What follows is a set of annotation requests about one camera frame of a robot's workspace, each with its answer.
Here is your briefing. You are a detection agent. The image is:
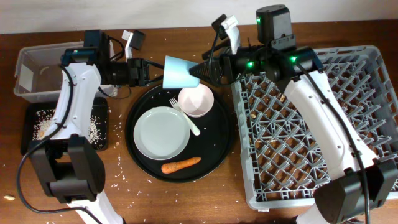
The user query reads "blue cup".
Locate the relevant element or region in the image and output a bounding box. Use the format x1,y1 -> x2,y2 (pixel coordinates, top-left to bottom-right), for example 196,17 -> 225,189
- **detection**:
162,55 -> 200,89

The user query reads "grey dishwasher rack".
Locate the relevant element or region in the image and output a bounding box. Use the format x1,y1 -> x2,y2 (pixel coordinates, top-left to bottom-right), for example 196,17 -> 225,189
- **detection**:
232,45 -> 397,212

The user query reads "rice and peanut waste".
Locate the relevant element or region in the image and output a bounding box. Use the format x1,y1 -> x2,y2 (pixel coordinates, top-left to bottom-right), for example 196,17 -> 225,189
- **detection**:
32,109 -> 104,147

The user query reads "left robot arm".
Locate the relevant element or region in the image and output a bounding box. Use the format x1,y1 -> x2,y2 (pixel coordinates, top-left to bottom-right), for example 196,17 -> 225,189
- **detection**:
16,30 -> 165,223

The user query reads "orange carrot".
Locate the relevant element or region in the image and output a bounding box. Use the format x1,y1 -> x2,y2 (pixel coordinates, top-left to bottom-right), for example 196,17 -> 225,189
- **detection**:
161,157 -> 201,174

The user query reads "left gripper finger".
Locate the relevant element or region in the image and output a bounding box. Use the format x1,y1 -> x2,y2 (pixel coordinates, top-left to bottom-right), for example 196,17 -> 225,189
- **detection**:
146,75 -> 164,86
144,59 -> 164,70

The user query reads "pink bowl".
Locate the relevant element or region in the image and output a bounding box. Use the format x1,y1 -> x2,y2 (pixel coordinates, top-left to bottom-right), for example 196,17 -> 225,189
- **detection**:
177,84 -> 215,118

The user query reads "black rectangular tray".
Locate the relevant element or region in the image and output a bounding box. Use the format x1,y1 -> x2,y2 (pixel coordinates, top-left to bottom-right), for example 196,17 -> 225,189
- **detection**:
20,97 -> 109,155

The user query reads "peanut on table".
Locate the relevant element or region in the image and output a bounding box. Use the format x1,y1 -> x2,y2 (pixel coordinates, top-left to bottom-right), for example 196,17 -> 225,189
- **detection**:
4,195 -> 15,201

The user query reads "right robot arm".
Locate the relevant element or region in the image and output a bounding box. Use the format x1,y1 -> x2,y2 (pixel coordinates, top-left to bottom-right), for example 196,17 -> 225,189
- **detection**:
208,4 -> 397,223

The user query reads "clear plastic bin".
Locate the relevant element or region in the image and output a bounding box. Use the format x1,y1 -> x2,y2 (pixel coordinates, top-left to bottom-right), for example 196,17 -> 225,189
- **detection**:
13,41 -> 118,103

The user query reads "light grey plate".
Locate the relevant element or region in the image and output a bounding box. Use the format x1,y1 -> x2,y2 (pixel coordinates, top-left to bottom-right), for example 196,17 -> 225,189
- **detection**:
133,106 -> 190,161

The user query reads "round black tray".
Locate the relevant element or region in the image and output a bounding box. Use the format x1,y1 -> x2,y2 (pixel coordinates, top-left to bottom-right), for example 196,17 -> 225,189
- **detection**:
124,85 -> 234,183

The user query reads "white plastic fork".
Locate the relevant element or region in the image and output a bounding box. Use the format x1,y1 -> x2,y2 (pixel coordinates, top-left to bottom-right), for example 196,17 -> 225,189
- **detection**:
169,98 -> 200,136

